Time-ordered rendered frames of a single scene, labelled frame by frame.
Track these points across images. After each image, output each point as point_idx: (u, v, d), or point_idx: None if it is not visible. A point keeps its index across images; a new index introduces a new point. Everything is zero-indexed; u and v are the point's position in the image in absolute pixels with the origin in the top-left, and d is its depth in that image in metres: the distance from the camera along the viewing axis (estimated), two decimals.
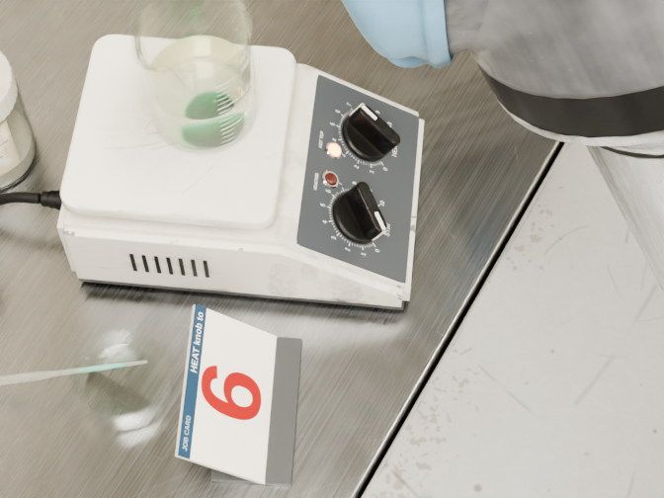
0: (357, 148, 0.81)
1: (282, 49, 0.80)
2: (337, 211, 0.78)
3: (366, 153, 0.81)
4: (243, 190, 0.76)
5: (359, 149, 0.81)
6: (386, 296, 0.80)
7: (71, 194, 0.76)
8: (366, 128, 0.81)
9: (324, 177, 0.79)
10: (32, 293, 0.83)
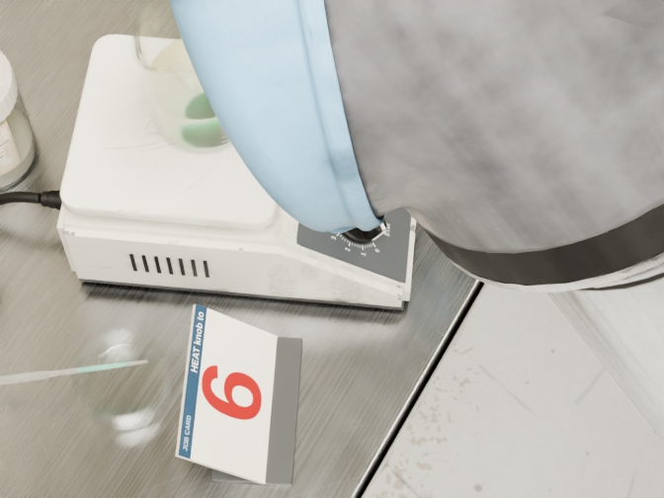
0: None
1: None
2: None
3: None
4: (244, 190, 0.76)
5: None
6: (386, 296, 0.80)
7: (71, 194, 0.76)
8: None
9: None
10: (32, 293, 0.82)
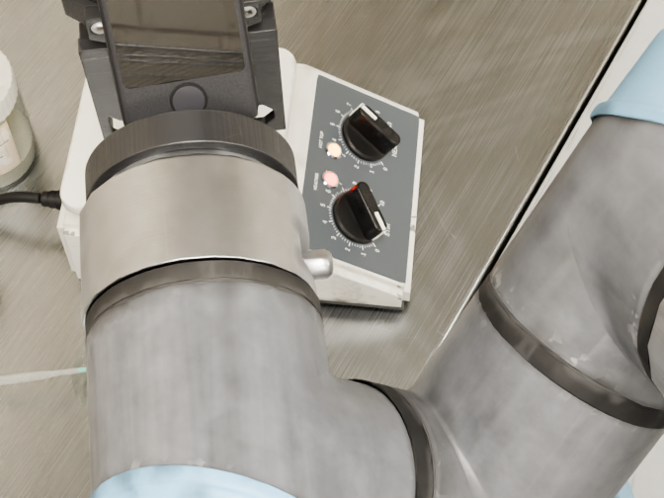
0: (357, 148, 0.81)
1: (282, 49, 0.80)
2: (337, 211, 0.78)
3: (366, 153, 0.81)
4: None
5: (359, 149, 0.81)
6: (386, 296, 0.80)
7: (71, 194, 0.76)
8: (366, 128, 0.81)
9: (325, 177, 0.79)
10: (32, 293, 0.82)
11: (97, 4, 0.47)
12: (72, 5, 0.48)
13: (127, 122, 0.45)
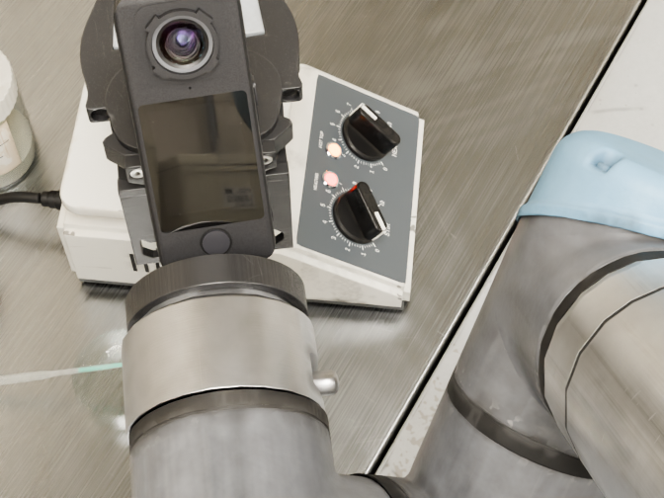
0: (357, 148, 0.81)
1: None
2: (337, 211, 0.78)
3: (366, 153, 0.81)
4: None
5: (359, 149, 0.81)
6: (386, 296, 0.80)
7: (71, 194, 0.76)
8: (366, 128, 0.81)
9: (325, 177, 0.79)
10: (32, 293, 0.82)
11: (135, 153, 0.55)
12: (114, 153, 0.55)
13: (163, 260, 0.53)
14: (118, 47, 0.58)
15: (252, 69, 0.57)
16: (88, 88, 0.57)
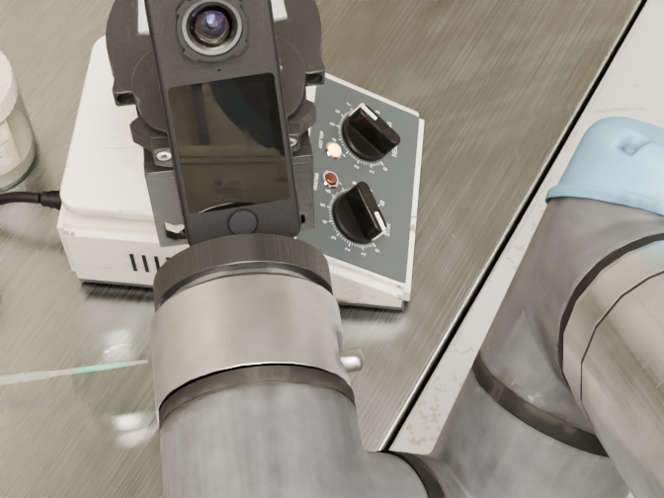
0: (357, 148, 0.81)
1: None
2: (337, 211, 0.78)
3: (366, 153, 0.81)
4: None
5: (359, 149, 0.81)
6: (386, 296, 0.80)
7: (71, 194, 0.76)
8: (366, 128, 0.81)
9: (325, 177, 0.79)
10: (32, 293, 0.82)
11: (162, 136, 0.56)
12: (140, 135, 0.56)
13: (191, 240, 0.54)
14: (142, 33, 0.59)
15: None
16: (114, 72, 0.58)
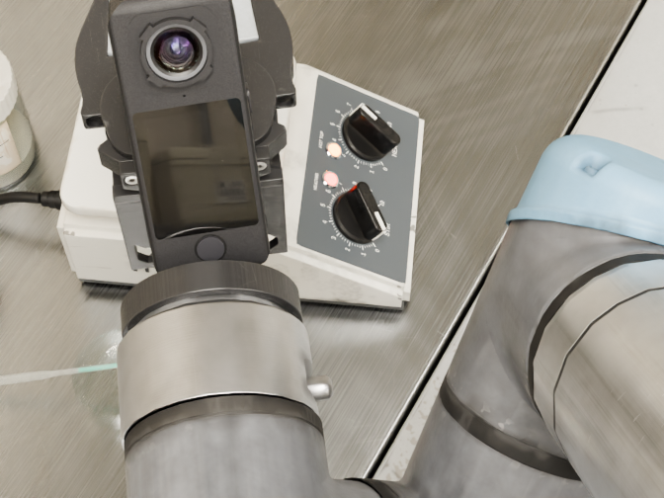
0: (357, 148, 0.81)
1: None
2: (337, 211, 0.78)
3: (366, 153, 0.81)
4: None
5: (359, 149, 0.81)
6: (386, 296, 0.80)
7: (71, 194, 0.76)
8: (366, 128, 0.81)
9: (325, 177, 0.79)
10: (32, 293, 0.82)
11: (130, 160, 0.55)
12: (109, 159, 0.56)
13: (158, 266, 0.53)
14: (113, 54, 0.58)
15: (246, 76, 0.57)
16: (83, 95, 0.57)
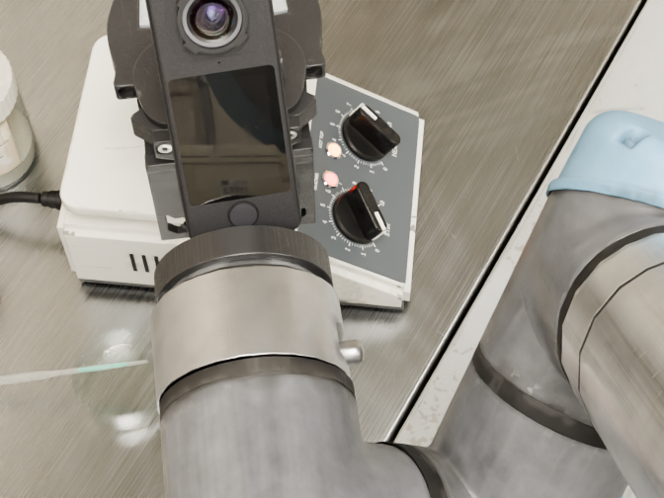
0: (357, 148, 0.81)
1: None
2: (337, 211, 0.78)
3: (366, 153, 0.81)
4: None
5: (359, 149, 0.81)
6: (386, 296, 0.80)
7: (71, 194, 0.76)
8: (366, 128, 0.81)
9: (325, 177, 0.79)
10: (32, 293, 0.82)
11: (163, 128, 0.56)
12: (141, 128, 0.56)
13: (192, 232, 0.54)
14: (143, 26, 0.59)
15: None
16: (116, 65, 0.58)
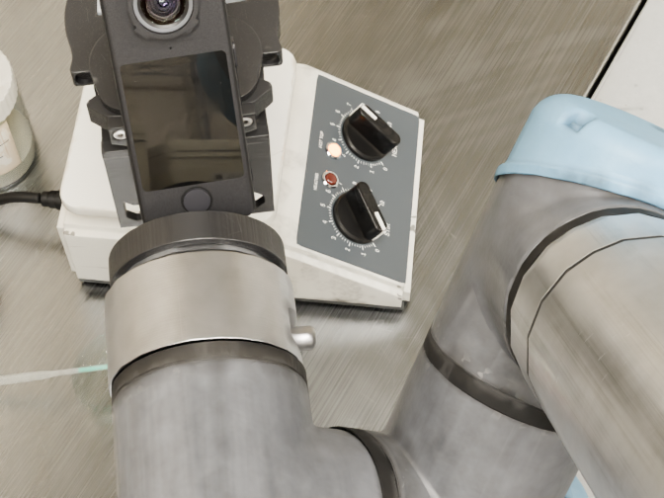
0: (357, 148, 0.81)
1: (282, 49, 0.80)
2: (337, 211, 0.78)
3: (366, 153, 0.81)
4: None
5: (359, 149, 0.81)
6: (386, 296, 0.80)
7: (71, 194, 0.76)
8: (366, 128, 0.81)
9: (325, 177, 0.79)
10: (32, 293, 0.82)
11: (119, 115, 0.56)
12: (97, 115, 0.57)
13: (145, 217, 0.54)
14: (102, 13, 0.59)
15: (233, 34, 0.58)
16: (72, 52, 0.58)
